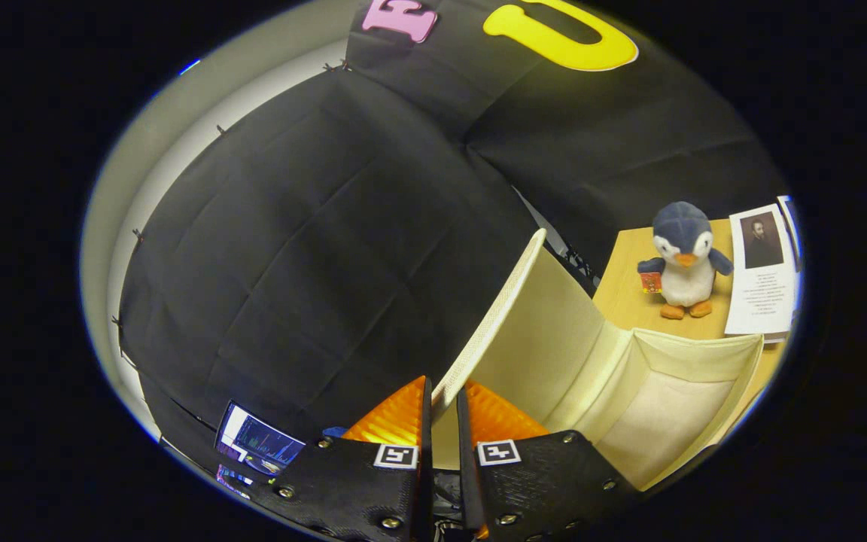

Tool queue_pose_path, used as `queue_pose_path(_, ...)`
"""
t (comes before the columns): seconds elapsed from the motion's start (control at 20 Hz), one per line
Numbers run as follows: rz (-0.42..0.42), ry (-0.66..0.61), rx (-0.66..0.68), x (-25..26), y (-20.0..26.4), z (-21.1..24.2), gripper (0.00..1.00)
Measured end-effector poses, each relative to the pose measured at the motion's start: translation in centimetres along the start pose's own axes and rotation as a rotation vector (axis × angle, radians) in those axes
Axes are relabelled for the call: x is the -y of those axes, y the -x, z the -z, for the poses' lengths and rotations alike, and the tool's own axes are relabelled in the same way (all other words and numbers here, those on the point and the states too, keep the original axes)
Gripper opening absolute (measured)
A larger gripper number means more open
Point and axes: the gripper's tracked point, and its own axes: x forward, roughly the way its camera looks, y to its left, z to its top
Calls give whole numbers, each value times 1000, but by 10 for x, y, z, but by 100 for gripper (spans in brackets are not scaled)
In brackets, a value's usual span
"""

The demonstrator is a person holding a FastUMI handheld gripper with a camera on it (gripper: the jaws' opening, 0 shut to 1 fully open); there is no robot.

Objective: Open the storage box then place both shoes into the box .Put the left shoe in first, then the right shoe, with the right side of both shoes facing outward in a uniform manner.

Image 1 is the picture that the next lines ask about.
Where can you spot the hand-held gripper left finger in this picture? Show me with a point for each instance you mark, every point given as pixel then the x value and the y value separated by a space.
pixel 366 489

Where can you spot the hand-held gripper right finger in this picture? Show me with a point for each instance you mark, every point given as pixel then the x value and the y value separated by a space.
pixel 539 482

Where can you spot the beige fabric storage box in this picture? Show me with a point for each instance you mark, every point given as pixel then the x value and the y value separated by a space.
pixel 554 331

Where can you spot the small blue object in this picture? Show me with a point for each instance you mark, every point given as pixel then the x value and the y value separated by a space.
pixel 333 432

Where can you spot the computer monitor screen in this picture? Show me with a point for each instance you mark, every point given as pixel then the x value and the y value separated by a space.
pixel 260 444

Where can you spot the blue penguin plush toy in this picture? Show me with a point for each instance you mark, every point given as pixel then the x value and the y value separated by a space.
pixel 685 278

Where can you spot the white portrait cover book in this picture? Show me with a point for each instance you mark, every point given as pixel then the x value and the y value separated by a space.
pixel 761 301

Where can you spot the dark blue picture book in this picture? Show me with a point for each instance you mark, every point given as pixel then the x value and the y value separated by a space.
pixel 792 226

